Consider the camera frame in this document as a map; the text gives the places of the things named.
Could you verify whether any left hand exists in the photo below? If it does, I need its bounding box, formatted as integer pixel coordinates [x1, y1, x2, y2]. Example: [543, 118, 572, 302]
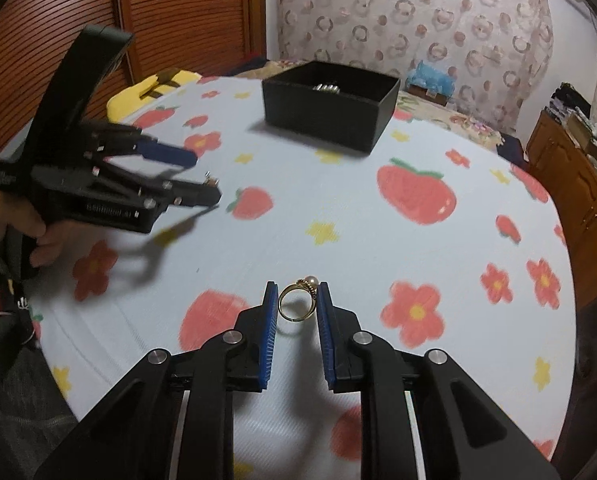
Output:
[0, 192, 87, 268]

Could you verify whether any gold pearl ring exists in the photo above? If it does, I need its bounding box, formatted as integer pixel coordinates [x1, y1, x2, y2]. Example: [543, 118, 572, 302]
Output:
[276, 274, 321, 322]

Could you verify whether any strawberry flower print bedsheet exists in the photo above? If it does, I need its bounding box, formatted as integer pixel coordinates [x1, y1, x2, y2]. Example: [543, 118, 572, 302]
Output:
[30, 78, 575, 456]

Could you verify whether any blue plastic bag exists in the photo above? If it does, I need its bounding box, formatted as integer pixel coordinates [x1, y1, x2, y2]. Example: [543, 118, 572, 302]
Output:
[405, 62, 455, 98]

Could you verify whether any dark grey left sleeve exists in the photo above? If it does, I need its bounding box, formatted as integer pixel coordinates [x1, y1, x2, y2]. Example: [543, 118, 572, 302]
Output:
[0, 247, 77, 479]

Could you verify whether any yellow cushion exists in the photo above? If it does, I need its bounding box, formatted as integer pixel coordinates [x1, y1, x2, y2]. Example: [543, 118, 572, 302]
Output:
[106, 67, 201, 122]

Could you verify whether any black open jewelry box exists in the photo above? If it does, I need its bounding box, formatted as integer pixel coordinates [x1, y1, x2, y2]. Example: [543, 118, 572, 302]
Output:
[262, 61, 400, 154]

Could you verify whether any wooden sideboard cabinet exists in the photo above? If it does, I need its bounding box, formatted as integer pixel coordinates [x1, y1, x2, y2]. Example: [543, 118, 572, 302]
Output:
[526, 112, 597, 310]

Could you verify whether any pink circle pattern curtain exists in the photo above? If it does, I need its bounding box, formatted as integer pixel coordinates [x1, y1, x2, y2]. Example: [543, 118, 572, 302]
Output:
[278, 0, 553, 133]

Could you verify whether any silver bangle stack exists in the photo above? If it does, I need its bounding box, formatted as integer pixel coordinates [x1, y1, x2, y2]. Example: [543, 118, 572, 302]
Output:
[313, 84, 341, 94]

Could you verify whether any brown louvered wardrobe door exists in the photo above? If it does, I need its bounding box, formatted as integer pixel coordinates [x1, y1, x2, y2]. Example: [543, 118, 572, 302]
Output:
[0, 0, 266, 157]

